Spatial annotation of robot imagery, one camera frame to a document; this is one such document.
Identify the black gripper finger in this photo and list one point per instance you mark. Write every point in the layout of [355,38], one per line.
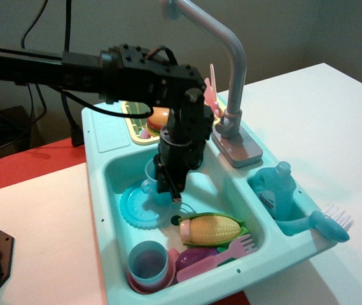
[177,182]
[160,175]

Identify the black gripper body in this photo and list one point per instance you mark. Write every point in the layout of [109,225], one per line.
[183,138]

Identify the light blue toy cup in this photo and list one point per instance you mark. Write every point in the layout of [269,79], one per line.
[149,187]

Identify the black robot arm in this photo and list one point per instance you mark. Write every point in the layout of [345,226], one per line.
[131,74]

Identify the pink cup under blue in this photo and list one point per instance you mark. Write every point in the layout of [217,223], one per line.
[169,278]

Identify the blue cup in sink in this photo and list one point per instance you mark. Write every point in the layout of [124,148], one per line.
[148,263]

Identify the mint green toy sink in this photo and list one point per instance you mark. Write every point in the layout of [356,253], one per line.
[115,162]

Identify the toy hamburger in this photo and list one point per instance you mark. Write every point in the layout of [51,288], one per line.
[157,121]

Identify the blue toy plate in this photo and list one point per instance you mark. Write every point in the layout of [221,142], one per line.
[147,211]

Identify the grey toy faucet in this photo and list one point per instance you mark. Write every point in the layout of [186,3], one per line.
[236,144]

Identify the yellow dish rack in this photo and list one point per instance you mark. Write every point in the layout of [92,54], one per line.
[137,126]

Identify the pink toy utensils in rack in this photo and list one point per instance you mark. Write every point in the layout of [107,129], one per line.
[210,93]

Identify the toy corn cob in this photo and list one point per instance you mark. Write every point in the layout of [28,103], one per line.
[210,230]

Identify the purple toy eggplant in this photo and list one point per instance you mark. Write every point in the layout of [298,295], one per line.
[193,255]

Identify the pink toy knife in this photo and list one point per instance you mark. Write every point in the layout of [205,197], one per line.
[197,268]

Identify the pink toy fork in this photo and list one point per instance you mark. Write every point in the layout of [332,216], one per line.
[239,247]

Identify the blue toy soap bottle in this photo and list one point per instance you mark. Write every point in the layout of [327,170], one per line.
[274,186]

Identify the blue dish brush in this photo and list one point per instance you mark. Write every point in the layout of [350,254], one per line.
[332,223]

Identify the dark box on floor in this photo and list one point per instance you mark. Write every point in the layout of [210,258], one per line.
[16,132]

